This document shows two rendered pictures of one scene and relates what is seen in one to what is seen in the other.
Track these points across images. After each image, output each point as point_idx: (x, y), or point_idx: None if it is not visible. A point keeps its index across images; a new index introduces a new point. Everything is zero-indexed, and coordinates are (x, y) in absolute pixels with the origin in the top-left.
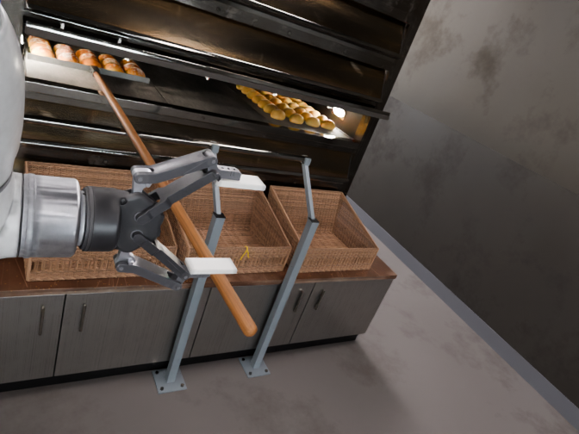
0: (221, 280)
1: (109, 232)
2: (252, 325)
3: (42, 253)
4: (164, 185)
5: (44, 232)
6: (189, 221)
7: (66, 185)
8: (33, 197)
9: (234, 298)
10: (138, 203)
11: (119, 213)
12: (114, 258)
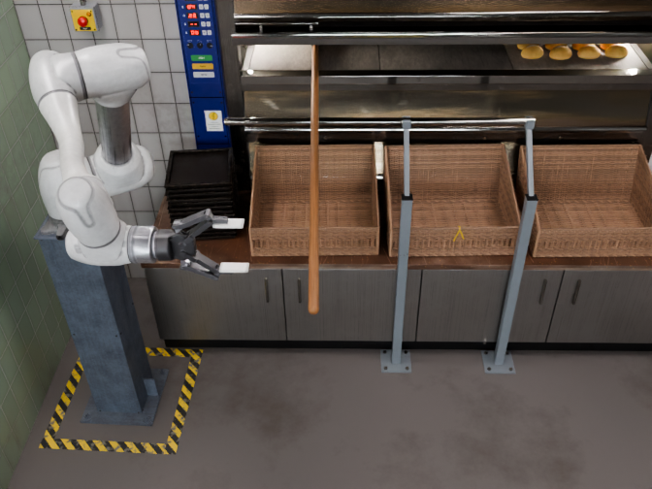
0: (310, 271)
1: (164, 253)
2: (312, 307)
3: (140, 262)
4: (311, 183)
5: (136, 253)
6: (314, 219)
7: (146, 232)
8: (131, 239)
9: (312, 285)
10: (178, 238)
11: (167, 244)
12: None
